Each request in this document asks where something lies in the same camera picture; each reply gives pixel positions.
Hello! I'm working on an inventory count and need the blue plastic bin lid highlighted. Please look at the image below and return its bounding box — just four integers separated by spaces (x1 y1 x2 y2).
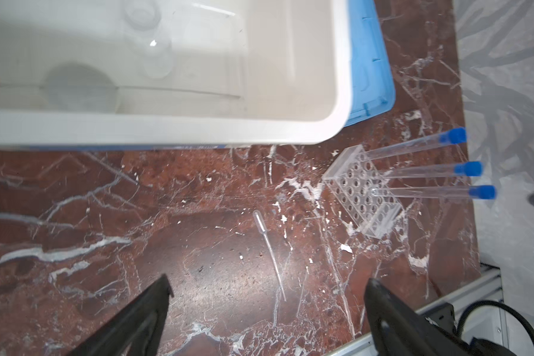
345 0 395 127

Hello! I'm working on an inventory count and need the white plastic storage bin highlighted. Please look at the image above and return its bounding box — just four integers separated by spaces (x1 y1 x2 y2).
0 1 352 149

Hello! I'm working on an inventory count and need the small clear glass beaker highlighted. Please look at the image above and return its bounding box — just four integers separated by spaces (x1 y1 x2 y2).
121 1 174 80

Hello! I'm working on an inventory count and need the blue capped test tube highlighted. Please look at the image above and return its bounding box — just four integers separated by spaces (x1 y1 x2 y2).
378 161 484 179
364 128 467 160
369 185 497 200

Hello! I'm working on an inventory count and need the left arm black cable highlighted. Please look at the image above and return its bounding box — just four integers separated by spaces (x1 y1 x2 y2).
455 300 534 356

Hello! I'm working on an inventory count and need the clear acrylic test tube rack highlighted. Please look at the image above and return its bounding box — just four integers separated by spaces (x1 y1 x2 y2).
323 145 402 239

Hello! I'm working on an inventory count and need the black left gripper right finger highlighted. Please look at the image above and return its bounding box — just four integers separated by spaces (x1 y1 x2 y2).
364 278 468 355

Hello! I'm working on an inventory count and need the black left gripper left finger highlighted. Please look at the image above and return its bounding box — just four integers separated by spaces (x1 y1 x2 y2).
69 274 174 355

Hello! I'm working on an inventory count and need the clear plastic pipette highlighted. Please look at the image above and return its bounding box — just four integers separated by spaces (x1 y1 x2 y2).
252 210 287 301

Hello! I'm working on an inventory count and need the thin glass stirring rod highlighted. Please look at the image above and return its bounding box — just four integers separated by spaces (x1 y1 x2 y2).
0 84 245 99

